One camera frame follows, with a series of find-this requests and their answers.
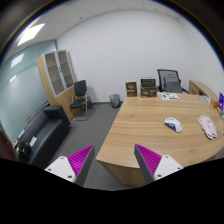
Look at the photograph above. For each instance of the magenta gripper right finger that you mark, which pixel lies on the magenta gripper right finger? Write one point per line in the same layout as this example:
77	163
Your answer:
154	166

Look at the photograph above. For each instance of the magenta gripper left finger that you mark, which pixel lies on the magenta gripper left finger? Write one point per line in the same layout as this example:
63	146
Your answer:
75	167

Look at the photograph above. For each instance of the white and blue computer mouse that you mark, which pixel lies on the white and blue computer mouse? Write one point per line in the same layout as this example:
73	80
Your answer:
174	124

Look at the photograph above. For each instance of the pink white shaped mouse pad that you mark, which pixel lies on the pink white shaped mouse pad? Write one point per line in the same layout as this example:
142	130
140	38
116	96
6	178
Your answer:
208	126

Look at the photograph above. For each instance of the black leather sofa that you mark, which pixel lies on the black leather sofa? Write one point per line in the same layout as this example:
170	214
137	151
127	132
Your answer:
45	133

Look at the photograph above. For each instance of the wooden office desk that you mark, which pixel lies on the wooden office desk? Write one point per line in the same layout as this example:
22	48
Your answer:
141	121

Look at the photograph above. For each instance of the black visitor chair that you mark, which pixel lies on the black visitor chair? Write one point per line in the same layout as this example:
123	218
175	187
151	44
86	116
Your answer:
79	98

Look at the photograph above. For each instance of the white green paper sheet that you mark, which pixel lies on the white green paper sheet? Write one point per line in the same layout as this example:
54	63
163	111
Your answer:
168	96

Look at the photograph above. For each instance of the grey mesh waste bin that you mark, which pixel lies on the grey mesh waste bin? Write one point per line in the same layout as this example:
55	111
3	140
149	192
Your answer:
115	100

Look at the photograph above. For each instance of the dark brown stacked boxes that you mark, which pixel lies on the dark brown stacked boxes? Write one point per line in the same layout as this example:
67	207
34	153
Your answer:
148	87

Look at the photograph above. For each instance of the small brown cardboard box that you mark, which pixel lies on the small brown cardboard box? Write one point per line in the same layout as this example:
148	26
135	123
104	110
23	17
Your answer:
131	88

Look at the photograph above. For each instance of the round grey coaster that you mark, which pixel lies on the round grey coaster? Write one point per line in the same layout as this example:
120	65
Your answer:
204	99

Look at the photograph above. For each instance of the black mesh office chair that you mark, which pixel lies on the black mesh office chair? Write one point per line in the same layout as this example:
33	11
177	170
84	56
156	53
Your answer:
169	81

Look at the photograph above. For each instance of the wooden glass-door bookcase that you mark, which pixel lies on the wooden glass-door bookcase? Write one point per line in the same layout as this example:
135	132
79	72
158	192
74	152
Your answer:
57	79

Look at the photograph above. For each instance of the blue box at edge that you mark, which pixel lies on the blue box at edge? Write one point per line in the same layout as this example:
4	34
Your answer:
221	102

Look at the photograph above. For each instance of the ceiling light panel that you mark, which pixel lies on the ceiling light panel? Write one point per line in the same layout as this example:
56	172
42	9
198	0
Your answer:
30	34

